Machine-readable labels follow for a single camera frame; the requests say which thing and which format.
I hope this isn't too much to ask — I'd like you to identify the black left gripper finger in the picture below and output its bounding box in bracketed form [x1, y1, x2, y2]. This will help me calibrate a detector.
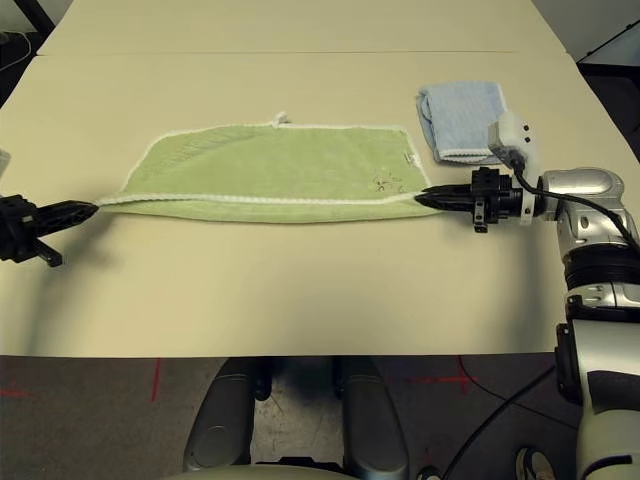
[37, 208, 94, 236]
[33, 199, 97, 221]

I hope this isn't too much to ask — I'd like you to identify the thin black floor cable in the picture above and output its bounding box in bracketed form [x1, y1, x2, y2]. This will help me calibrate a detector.
[458, 355, 581, 429]

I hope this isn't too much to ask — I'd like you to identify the folded light blue towel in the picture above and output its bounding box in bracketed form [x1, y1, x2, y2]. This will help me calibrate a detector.
[415, 82, 511, 165]

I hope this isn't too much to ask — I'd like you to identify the green towel with white trim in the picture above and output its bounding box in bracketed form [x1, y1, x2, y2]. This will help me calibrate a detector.
[97, 110, 441, 225]

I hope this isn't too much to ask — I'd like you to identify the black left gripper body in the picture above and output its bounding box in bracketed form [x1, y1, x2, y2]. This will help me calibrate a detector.
[0, 194, 65, 269]

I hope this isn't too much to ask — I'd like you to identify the grey round disc object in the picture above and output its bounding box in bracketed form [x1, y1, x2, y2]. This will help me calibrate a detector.
[514, 444, 556, 480]

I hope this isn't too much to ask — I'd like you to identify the beige robot torso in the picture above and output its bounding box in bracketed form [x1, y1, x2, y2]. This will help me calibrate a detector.
[169, 462, 361, 480]

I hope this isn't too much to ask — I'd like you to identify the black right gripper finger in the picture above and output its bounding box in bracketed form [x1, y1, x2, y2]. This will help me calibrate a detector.
[417, 183, 472, 199]
[414, 197, 472, 212]

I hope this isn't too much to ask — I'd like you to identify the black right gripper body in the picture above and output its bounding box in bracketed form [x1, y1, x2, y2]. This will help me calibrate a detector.
[469, 168, 526, 235]

